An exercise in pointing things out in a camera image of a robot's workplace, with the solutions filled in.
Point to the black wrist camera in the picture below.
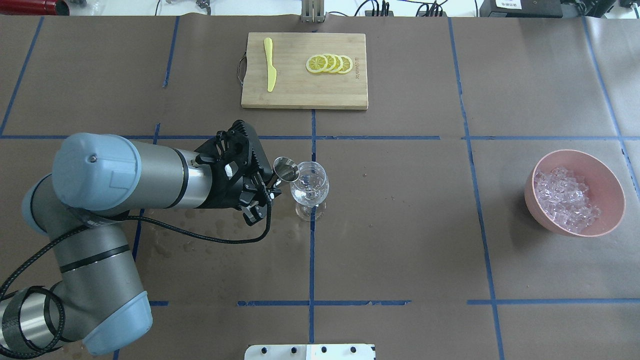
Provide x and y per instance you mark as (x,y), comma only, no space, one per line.
(240,137)

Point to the aluminium frame post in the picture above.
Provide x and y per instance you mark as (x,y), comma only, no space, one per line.
(313,11)

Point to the steel jigger cup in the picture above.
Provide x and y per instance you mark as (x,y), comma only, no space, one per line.
(285,170)

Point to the red cylinder bottle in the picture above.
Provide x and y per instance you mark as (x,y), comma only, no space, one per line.
(34,8)

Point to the pile of clear ice cubes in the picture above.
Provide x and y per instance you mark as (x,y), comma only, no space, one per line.
(564,197)

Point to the pink bowl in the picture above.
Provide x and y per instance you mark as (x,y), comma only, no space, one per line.
(605,191)

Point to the black box device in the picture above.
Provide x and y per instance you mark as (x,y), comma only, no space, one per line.
(527,9)

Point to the clear wine glass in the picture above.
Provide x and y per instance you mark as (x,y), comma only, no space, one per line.
(310,190)

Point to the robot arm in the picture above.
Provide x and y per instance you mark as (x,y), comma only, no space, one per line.
(84,284)

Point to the yellow plastic knife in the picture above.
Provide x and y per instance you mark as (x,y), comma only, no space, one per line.
(268,46)

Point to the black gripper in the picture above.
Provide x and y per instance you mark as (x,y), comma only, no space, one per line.
(219,192)

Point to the bamboo cutting board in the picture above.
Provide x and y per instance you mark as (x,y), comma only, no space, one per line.
(295,87)

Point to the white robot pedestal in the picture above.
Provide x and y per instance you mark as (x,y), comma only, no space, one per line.
(323,351)

